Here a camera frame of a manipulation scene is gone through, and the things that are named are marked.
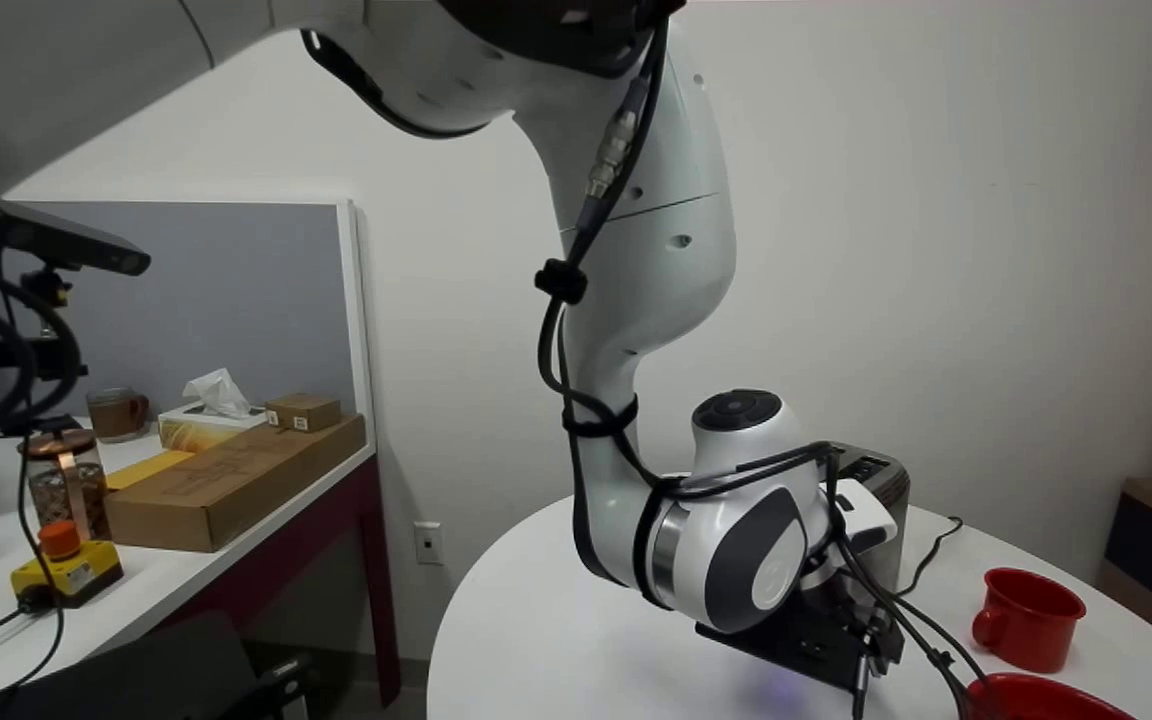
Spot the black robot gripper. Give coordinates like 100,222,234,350
691,559,910,697

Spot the silver two-slot toaster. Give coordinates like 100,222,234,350
819,439,918,590

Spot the red mug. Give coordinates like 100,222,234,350
967,565,1088,675

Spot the red bowl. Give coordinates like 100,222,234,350
958,673,1135,720

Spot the small brown cardboard box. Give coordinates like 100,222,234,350
266,387,348,439

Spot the large flat cardboard box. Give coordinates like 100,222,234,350
100,413,371,555

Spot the tissue box with white tissue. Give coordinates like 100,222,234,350
155,365,282,457

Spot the white desk with maroon legs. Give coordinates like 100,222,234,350
0,421,405,711

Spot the black office chair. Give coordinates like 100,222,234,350
0,620,327,720

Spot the grey partition panel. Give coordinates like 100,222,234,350
0,194,382,448

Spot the yellow flat packet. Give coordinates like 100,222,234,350
103,448,200,496

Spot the brown cup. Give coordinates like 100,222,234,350
84,383,155,443

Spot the yellow emergency stop box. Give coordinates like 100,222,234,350
9,517,128,611

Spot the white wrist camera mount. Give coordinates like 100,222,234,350
827,476,903,555

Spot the black toaster power cable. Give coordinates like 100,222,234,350
895,512,967,599

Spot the white wall outlet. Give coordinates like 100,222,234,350
413,518,447,572

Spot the black cable along robot arm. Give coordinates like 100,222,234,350
527,20,985,720

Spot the black camera cable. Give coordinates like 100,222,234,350
0,242,71,697

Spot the black looped cable bundle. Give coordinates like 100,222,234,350
0,249,90,457

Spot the black stereo camera bar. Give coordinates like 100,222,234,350
0,194,155,278

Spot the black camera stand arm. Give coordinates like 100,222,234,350
0,265,94,391

